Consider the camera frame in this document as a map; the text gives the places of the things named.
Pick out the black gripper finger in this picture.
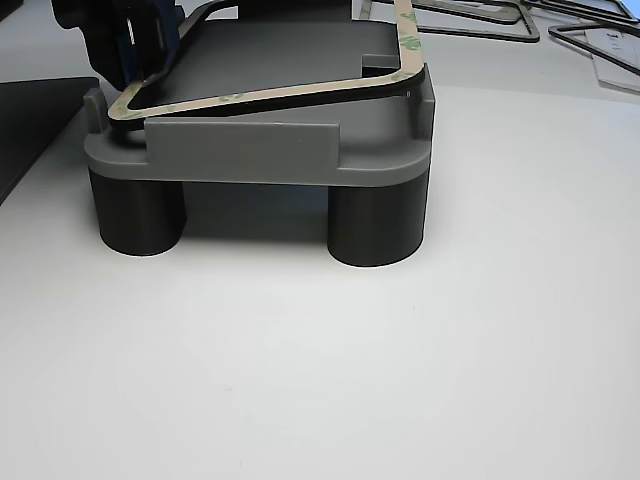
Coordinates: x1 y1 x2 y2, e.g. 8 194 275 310
132 0 184 82
51 0 133 87

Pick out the grey holder with black legs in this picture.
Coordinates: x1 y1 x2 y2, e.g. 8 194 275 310
82 0 438 269

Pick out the dark grey flat plate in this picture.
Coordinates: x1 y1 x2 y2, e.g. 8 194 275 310
0 75 102 206

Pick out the white paper sheet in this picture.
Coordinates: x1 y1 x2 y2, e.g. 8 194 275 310
585 0 640 95

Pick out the black frame with beige tape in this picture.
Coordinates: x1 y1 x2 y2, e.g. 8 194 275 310
106 0 427 135

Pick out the grey rectangular frame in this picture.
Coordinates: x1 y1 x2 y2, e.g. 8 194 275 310
351 0 542 45
518 0 640 25
547 23 640 77

